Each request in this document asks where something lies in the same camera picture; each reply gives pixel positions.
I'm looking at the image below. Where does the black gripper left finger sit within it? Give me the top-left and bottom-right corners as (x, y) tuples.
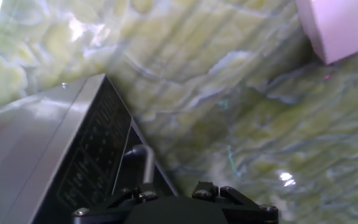
(72, 182), (160, 224)

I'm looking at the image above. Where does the pink gift box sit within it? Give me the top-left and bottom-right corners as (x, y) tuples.
(295, 0), (358, 65)

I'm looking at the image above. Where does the green marble pattern mat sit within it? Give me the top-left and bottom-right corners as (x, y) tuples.
(0, 0), (358, 224)

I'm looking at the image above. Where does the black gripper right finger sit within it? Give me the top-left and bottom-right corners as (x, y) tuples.
(191, 181), (279, 224)

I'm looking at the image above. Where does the silver microwave oven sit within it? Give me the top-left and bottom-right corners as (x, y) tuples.
(0, 73), (133, 224)

